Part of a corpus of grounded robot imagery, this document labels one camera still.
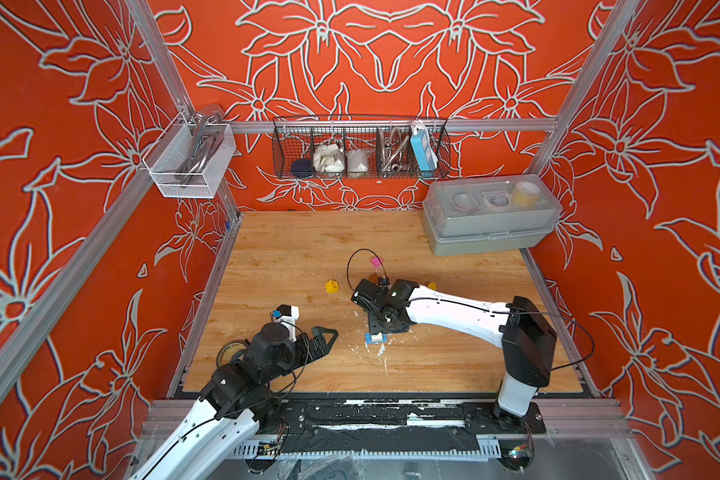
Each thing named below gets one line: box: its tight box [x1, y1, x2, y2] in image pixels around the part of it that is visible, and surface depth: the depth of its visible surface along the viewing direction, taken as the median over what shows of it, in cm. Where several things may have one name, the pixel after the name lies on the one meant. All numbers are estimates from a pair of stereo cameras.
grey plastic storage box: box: [422, 173, 563, 257], surface depth 101 cm
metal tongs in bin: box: [175, 111, 224, 185], surface depth 85 cm
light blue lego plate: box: [365, 332, 388, 344], surface depth 87 cm
